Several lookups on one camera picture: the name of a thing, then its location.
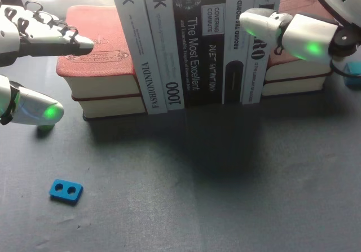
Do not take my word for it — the grey book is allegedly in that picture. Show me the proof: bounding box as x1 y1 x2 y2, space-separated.
222 0 258 105

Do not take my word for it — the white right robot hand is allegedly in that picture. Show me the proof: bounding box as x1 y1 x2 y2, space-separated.
239 0 361 67

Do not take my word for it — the blue two-hole block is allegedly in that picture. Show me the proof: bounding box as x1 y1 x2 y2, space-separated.
49 178 84 206

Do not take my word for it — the black Covering Commute book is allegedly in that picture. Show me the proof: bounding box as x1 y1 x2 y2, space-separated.
200 0 228 106

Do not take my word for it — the black The Most Excellent book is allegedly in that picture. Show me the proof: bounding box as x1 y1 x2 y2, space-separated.
170 0 209 108

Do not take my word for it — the grey table cloth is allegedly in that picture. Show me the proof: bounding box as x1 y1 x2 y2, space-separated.
0 0 361 252

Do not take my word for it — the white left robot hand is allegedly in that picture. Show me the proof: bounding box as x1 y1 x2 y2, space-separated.
0 0 95 126

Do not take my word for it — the red hardcover book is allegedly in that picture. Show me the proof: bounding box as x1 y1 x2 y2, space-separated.
55 5 140 99
261 73 333 98
71 92 149 122
263 0 341 83

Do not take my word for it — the white FASHIONINDIA book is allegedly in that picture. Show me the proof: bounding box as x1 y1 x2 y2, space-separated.
111 0 167 115

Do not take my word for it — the white HERO book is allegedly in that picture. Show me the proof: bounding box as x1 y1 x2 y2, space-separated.
241 0 284 105

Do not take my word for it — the white 1000 book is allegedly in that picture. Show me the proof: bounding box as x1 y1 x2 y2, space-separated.
143 0 186 111

